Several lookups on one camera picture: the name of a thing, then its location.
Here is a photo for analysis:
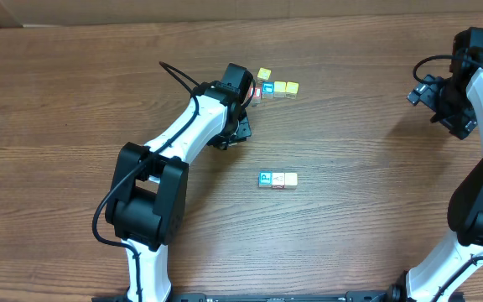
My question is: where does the blue letter P block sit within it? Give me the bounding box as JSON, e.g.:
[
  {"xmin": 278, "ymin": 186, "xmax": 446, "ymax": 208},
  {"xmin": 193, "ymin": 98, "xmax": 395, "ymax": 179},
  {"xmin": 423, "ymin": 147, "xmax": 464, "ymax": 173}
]
[{"xmin": 258, "ymin": 171, "xmax": 273, "ymax": 188}]

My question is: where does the white ice cream block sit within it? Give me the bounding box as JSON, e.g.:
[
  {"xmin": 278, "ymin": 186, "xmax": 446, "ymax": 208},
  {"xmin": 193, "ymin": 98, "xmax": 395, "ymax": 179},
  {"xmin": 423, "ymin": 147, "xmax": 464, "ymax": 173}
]
[{"xmin": 271, "ymin": 172, "xmax": 285, "ymax": 189}]

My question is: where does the yellow letter K block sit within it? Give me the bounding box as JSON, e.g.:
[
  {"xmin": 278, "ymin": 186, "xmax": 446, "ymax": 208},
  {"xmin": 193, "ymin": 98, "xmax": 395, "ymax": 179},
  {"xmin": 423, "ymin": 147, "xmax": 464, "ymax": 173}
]
[{"xmin": 284, "ymin": 173, "xmax": 298, "ymax": 189}]

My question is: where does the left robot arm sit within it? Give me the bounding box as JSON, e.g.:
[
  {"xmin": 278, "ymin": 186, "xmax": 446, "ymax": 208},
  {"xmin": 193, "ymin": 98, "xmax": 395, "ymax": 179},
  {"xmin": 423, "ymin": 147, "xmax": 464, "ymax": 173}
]
[{"xmin": 91, "ymin": 62, "xmax": 257, "ymax": 301}]

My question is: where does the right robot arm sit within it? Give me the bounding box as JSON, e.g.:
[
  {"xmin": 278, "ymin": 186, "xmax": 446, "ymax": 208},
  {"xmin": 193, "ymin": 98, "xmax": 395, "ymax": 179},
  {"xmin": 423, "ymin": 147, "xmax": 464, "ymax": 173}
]
[{"xmin": 377, "ymin": 27, "xmax": 483, "ymax": 302}]

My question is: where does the red letter I block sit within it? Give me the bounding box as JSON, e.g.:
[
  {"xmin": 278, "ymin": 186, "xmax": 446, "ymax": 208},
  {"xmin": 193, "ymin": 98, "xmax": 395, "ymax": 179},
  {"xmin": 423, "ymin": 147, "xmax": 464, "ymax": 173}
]
[{"xmin": 251, "ymin": 87, "xmax": 262, "ymax": 107}]

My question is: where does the yellow block far top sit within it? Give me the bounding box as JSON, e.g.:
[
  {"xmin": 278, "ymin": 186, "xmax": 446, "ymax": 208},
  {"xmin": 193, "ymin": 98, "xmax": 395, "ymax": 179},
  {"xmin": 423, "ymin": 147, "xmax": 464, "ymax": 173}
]
[{"xmin": 257, "ymin": 67, "xmax": 272, "ymax": 84}]

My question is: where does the blue letter block in row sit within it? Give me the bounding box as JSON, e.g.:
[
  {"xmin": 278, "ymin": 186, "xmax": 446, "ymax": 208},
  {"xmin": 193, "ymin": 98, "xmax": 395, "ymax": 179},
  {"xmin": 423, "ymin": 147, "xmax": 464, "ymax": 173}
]
[{"xmin": 261, "ymin": 81, "xmax": 274, "ymax": 99}]

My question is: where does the yellow block in row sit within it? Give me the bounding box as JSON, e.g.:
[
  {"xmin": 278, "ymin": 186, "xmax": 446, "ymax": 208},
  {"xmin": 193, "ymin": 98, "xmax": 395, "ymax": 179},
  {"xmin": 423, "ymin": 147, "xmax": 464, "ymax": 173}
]
[{"xmin": 273, "ymin": 81, "xmax": 287, "ymax": 98}]

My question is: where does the yellow block row end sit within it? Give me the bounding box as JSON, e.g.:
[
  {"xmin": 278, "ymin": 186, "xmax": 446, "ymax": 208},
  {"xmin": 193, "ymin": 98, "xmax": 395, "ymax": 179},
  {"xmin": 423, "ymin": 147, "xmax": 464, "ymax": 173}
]
[{"xmin": 285, "ymin": 81, "xmax": 299, "ymax": 99}]

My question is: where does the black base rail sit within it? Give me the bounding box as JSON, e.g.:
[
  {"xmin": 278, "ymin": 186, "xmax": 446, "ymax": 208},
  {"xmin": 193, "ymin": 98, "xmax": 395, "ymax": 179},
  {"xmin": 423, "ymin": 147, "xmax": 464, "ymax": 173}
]
[{"xmin": 91, "ymin": 289, "xmax": 465, "ymax": 302}]

